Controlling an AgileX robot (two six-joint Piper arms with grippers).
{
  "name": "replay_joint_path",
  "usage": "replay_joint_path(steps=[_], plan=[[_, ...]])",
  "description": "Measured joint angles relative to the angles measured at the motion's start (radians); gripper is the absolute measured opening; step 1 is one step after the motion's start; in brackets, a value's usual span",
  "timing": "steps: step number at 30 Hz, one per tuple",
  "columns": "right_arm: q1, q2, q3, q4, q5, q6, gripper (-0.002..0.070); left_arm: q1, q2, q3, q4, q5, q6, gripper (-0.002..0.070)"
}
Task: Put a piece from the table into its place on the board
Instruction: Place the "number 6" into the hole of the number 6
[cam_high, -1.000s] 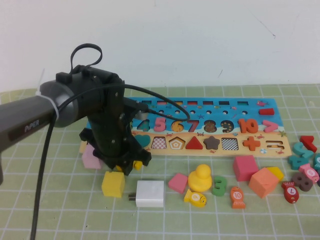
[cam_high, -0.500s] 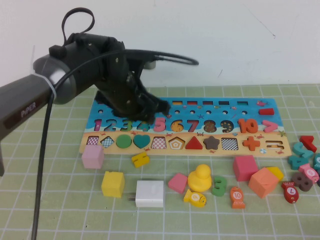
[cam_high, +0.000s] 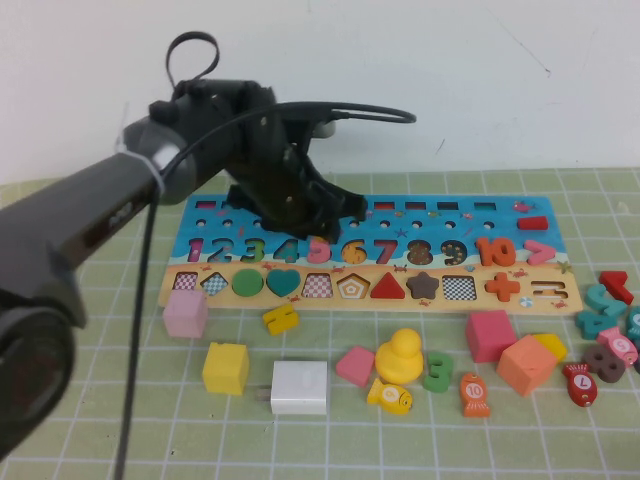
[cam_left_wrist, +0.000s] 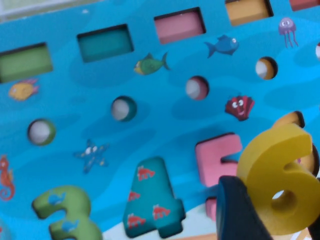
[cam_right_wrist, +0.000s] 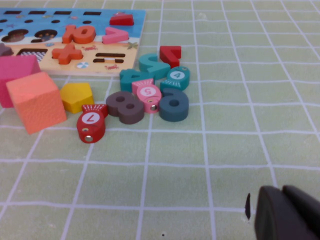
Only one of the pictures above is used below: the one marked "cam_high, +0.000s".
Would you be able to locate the red triangle piece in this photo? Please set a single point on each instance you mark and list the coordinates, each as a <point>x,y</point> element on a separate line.
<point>387,290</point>

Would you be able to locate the blue wooden number puzzle board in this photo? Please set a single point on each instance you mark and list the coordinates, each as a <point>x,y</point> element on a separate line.
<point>450,235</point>

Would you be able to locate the red number seven piece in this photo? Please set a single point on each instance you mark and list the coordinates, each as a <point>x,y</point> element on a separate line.
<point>612,277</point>

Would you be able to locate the teal number four piece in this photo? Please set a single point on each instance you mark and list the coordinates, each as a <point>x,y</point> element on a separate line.
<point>587,320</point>

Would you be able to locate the orange wooden fish ten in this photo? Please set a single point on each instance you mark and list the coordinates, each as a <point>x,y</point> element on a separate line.
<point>475,392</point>

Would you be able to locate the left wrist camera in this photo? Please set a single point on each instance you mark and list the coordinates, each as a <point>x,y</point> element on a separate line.
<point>324,130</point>

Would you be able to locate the yellow wooden cube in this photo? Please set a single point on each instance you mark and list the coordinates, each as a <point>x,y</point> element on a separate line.
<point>226,367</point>

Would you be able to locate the brown star piece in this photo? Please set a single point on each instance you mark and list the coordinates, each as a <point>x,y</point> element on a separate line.
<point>423,285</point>

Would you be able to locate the teal number two piece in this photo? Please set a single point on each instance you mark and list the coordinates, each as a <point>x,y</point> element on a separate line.
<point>597,295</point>

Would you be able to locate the brown number eight piece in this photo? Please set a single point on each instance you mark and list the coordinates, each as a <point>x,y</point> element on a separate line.
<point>603,363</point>

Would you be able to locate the blue-grey number nine piece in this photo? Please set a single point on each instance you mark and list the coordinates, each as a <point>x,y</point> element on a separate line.
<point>637,362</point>

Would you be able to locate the green circle piece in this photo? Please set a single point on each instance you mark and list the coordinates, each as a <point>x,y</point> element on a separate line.
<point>248,282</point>

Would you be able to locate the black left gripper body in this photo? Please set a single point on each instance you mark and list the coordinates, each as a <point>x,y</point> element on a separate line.
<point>275,185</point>

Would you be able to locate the red wooden fish seven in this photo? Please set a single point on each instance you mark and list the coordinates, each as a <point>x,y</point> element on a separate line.
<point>581,382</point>

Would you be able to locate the orange wooden cube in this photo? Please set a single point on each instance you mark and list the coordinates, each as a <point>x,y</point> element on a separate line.
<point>525,367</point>

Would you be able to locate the yellow equals sign piece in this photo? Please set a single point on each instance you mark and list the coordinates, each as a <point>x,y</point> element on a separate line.
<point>280,320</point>

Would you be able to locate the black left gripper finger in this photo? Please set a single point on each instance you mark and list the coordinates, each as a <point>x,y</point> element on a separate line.
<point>345,205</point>
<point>322,231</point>

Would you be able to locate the green number three piece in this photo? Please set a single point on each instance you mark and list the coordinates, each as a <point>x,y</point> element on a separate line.
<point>434,382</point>

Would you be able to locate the white power adapter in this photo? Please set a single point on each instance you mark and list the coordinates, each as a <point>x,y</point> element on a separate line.
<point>300,387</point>

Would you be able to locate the pink trapezoid block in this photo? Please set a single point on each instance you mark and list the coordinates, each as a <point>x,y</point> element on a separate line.
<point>356,366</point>

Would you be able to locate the pink number five piece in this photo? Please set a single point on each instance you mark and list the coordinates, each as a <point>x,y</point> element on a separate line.
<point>320,257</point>

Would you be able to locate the light pink wooden cube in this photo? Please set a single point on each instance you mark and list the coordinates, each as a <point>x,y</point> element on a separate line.
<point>185,312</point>

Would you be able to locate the yellow pentagon block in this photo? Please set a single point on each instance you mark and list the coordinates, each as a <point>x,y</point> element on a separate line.
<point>552,345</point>

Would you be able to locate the white zip tie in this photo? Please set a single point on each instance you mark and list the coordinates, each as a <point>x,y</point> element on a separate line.
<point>145,162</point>

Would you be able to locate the teal wooden fish four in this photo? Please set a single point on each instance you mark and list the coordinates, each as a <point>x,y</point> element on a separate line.
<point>634,320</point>

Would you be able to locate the orange plus sign piece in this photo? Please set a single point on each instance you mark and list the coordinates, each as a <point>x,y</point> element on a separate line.
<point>502,287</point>

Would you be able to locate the yellow wooden fish nine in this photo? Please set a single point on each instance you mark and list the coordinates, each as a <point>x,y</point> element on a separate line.
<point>390,395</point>

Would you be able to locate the red minus sign piece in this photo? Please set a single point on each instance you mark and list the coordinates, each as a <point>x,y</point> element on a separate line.
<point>534,223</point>

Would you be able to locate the orange number ten piece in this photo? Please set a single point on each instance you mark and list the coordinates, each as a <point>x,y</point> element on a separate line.
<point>484,252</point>

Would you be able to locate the teal heart piece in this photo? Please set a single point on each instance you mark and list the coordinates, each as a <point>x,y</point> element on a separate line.
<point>283,282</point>

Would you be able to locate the yellow rubber duck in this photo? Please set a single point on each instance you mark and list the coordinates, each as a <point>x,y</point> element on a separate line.
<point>399,362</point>

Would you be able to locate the pink greater-than sign piece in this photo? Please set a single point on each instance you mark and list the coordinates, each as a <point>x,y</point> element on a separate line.
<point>547,251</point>

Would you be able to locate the deep pink wooden cube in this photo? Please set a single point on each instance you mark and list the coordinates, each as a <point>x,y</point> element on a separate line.
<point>487,335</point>

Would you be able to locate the pink wooden fish five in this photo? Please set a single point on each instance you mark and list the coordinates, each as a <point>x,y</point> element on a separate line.
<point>612,340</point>

